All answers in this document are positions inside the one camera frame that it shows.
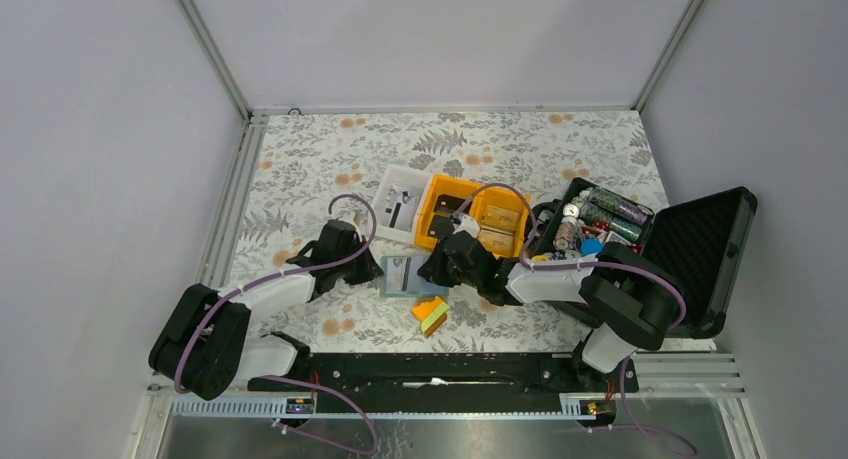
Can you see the orange green sticky notes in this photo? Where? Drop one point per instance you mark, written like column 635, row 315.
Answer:
column 431, row 314

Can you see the green card holder wallet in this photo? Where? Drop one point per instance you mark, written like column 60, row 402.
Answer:
column 417, row 286

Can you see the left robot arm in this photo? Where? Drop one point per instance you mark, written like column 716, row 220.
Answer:
column 204, row 345

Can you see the black poker chip case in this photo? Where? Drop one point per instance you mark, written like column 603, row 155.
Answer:
column 698, row 244

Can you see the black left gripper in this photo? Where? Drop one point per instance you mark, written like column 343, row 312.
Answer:
column 370, row 270

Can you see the black credit card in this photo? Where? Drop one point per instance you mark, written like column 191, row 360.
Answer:
column 441, row 224

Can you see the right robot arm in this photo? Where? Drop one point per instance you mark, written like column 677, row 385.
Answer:
column 634, row 301

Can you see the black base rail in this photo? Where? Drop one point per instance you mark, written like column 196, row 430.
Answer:
column 455, row 383

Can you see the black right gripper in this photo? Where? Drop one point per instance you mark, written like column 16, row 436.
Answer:
column 433, row 268

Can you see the white plastic bin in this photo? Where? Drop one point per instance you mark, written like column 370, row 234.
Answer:
column 399, row 175

